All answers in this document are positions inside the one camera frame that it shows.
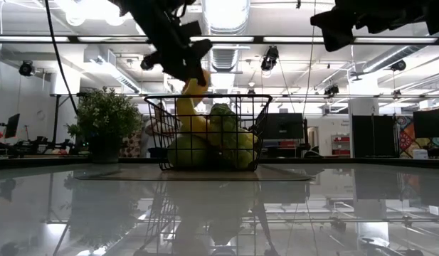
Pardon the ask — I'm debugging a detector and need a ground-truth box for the black wire basket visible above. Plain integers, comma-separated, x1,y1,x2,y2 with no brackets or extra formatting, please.
144,94,273,172

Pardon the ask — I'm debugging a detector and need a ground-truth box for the colourful patterned wall hanging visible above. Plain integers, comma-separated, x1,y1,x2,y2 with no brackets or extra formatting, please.
396,115,439,159

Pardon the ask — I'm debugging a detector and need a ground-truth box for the small potted green plant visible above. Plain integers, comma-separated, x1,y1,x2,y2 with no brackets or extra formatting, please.
66,87,144,164

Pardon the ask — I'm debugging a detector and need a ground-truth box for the red storage shelf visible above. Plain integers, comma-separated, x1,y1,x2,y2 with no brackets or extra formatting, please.
331,134,351,156

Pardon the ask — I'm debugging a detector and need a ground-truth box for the yellow banana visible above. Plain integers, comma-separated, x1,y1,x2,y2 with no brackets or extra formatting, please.
176,69,213,143

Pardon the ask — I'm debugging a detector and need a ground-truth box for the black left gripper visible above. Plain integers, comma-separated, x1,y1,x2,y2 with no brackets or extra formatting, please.
110,0,213,87

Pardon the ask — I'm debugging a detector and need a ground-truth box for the brown mat with dark border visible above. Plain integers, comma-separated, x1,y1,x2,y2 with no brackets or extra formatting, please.
75,165,314,182

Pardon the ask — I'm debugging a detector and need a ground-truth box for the black partition panel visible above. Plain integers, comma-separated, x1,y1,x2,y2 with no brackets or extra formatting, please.
351,114,398,159

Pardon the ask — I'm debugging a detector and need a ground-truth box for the black computer monitor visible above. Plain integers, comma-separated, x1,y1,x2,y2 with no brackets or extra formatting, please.
263,112,305,140
413,110,439,139
4,113,21,139

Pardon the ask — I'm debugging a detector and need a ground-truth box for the green grape bunch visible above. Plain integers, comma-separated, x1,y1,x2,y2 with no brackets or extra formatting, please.
210,120,259,170

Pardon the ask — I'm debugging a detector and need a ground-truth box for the black ceiling spotlight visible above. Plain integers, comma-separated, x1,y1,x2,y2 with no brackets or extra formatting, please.
18,60,36,78
389,59,407,73
260,45,280,72

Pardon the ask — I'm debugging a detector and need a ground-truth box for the person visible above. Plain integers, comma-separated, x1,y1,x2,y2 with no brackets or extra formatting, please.
140,102,179,158

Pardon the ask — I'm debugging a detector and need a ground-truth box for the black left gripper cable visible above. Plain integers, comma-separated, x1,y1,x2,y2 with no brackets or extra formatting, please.
43,0,80,115

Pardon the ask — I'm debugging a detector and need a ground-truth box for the green pear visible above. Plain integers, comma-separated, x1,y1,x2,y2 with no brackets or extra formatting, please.
167,134,210,169

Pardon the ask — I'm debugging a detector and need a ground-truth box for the black aluminium table frame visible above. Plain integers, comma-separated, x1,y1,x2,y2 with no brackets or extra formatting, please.
0,155,439,170

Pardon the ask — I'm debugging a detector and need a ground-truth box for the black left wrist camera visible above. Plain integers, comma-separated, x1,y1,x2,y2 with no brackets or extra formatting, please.
179,20,203,37

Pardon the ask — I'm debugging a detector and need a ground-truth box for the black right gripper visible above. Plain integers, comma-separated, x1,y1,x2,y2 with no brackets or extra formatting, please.
310,0,439,53

